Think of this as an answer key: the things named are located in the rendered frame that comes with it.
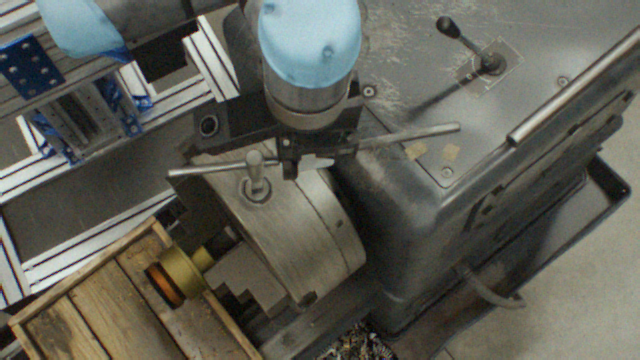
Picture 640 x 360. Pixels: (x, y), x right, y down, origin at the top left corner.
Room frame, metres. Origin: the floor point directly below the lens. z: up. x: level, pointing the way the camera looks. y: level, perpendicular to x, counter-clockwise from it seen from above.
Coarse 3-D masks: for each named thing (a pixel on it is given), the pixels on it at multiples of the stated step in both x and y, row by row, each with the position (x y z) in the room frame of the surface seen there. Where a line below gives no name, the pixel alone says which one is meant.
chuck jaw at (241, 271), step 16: (240, 256) 0.31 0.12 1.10; (256, 256) 0.31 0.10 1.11; (208, 272) 0.30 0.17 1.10; (224, 272) 0.29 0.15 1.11; (240, 272) 0.29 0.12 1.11; (256, 272) 0.28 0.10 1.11; (224, 288) 0.27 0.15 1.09; (240, 288) 0.26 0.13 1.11; (256, 288) 0.26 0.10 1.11; (272, 288) 0.26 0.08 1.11; (272, 304) 0.23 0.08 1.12; (288, 304) 0.24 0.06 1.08
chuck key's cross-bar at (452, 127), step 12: (408, 132) 0.35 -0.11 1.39; (420, 132) 0.35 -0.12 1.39; (432, 132) 0.35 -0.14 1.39; (444, 132) 0.34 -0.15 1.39; (360, 144) 0.35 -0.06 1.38; (372, 144) 0.35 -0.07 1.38; (384, 144) 0.34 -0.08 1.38; (264, 156) 0.35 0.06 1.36; (276, 156) 0.35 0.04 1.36; (324, 156) 0.34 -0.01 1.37; (168, 168) 0.35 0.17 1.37; (180, 168) 0.35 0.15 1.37; (192, 168) 0.35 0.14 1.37; (204, 168) 0.35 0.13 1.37; (216, 168) 0.34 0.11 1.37; (228, 168) 0.34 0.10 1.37; (240, 168) 0.34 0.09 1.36
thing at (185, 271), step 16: (160, 256) 0.33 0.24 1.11; (176, 256) 0.32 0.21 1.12; (192, 256) 0.32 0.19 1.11; (208, 256) 0.32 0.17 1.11; (144, 272) 0.31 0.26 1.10; (160, 272) 0.30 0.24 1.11; (176, 272) 0.30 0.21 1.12; (192, 272) 0.29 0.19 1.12; (160, 288) 0.28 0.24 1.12; (176, 288) 0.28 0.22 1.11; (192, 288) 0.27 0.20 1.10; (208, 288) 0.28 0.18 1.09; (176, 304) 0.26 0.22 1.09
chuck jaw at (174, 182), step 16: (192, 144) 0.46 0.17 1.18; (192, 176) 0.41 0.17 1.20; (176, 192) 0.39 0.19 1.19; (192, 192) 0.39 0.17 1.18; (208, 192) 0.39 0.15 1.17; (176, 208) 0.38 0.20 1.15; (192, 208) 0.37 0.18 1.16; (208, 208) 0.38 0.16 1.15; (192, 224) 0.36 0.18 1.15; (208, 224) 0.36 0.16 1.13; (224, 224) 0.36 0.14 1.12; (176, 240) 0.34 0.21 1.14; (192, 240) 0.34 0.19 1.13
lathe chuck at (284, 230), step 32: (192, 160) 0.42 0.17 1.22; (224, 160) 0.41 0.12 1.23; (224, 192) 0.36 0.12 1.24; (288, 192) 0.36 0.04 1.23; (256, 224) 0.32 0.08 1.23; (288, 224) 0.32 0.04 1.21; (320, 224) 0.32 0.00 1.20; (288, 256) 0.28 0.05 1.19; (320, 256) 0.28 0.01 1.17; (288, 288) 0.24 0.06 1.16; (320, 288) 0.25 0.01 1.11
